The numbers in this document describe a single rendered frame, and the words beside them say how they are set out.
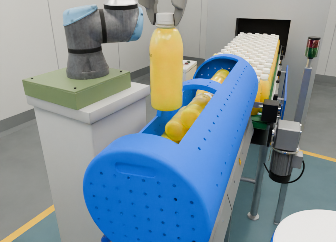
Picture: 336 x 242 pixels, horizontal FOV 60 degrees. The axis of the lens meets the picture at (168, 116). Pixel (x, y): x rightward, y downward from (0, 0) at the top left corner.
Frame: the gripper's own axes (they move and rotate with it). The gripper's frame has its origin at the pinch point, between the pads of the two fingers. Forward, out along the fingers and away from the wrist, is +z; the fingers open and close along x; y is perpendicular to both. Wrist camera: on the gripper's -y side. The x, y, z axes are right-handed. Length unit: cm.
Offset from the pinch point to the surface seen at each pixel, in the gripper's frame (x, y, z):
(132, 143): -1.8, 12.8, 21.5
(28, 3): -245, -204, 11
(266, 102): 18, -81, 44
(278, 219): 36, -115, 139
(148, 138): 0.2, 10.0, 21.3
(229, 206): 13, -20, 58
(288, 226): 29, 2, 41
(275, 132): 24, -87, 62
